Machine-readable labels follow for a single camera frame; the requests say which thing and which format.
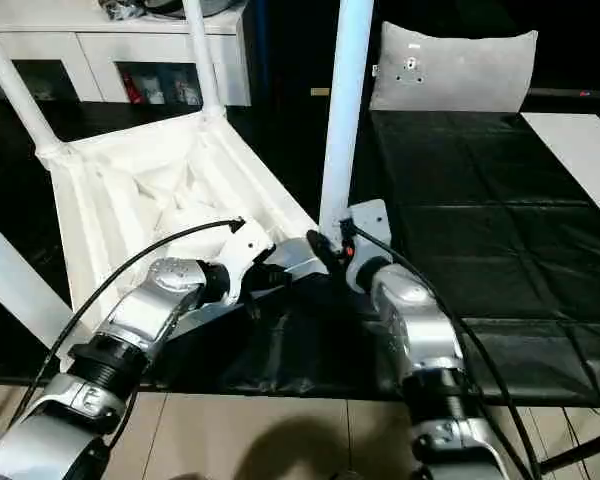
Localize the grey cushion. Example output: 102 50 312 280
368 20 540 114

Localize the black horizontal bar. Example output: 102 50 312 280
527 88 600 100

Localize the black metal table frame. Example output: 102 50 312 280
539 432 600 474

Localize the thin grey floor cable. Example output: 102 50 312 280
559 407 600 480

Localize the black tangled cable pile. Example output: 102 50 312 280
99 0 149 21

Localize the white flat board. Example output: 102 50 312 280
521 112 600 226

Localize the white cabinet with glass doors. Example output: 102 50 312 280
0 0 254 107

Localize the black box with gold label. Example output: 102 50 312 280
249 0 386 114

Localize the white plastic table top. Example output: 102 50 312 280
34 109 341 351

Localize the grey round container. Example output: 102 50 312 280
144 0 241 19

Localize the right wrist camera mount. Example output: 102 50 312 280
342 198 394 295

